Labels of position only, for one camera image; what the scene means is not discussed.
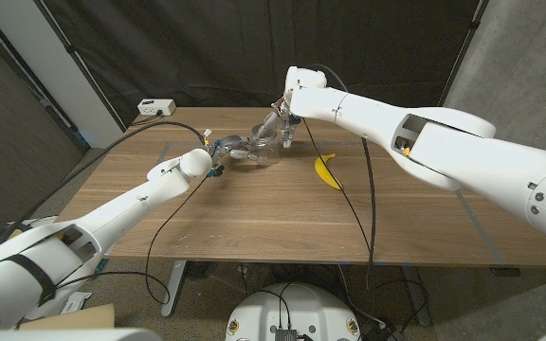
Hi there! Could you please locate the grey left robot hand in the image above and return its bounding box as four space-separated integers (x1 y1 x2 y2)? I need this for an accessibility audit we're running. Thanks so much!
209 135 260 165

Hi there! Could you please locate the black backdrop stand pole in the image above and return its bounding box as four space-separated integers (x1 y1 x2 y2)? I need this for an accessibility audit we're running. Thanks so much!
33 0 127 132
438 0 490 108

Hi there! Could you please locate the black power strip cable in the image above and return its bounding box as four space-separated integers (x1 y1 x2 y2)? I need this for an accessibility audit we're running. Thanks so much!
129 109 164 127

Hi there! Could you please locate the black backdrop curtain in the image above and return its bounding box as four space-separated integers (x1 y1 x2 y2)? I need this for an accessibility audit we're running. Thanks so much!
40 0 490 127

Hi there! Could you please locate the clear plastic jar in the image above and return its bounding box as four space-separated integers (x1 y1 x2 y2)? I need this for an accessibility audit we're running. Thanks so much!
248 127 282 166

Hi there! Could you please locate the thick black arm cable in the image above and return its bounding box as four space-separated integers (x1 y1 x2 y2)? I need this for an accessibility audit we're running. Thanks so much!
0 120 209 242
305 63 378 290

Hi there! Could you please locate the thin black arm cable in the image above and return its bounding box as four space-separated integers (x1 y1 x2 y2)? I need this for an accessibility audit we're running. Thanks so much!
300 117 373 255
57 174 210 307

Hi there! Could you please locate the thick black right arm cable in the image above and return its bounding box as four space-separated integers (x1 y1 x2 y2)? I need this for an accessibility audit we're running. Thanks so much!
305 63 378 290

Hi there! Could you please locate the white paper sheet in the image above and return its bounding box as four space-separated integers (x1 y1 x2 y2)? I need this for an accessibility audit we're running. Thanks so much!
59 291 93 314

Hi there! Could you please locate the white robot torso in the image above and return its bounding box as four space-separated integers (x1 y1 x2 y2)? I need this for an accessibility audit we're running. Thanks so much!
225 282 363 341

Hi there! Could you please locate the white table leg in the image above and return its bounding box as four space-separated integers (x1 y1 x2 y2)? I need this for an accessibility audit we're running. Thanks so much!
161 260 187 317

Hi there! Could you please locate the black round floor object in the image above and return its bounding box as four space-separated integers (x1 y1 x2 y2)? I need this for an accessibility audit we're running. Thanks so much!
185 260 217 280

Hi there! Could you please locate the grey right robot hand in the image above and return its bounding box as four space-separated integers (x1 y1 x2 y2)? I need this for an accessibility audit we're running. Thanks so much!
253 101 302 149

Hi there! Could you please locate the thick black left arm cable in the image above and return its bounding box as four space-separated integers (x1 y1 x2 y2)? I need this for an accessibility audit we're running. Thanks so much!
0 120 209 242

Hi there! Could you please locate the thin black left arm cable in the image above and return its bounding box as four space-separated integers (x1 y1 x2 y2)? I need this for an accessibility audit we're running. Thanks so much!
57 174 210 307

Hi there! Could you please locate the white power strip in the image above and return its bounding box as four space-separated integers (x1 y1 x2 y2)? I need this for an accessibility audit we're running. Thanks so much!
136 98 177 117

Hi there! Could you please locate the brown cardboard piece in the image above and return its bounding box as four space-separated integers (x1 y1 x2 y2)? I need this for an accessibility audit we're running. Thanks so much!
19 302 116 332

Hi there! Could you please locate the yellow toy banana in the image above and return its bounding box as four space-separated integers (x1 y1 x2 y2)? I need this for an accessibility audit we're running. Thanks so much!
314 152 344 191

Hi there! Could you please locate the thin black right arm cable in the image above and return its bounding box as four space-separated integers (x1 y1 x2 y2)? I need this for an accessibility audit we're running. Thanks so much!
300 117 373 255

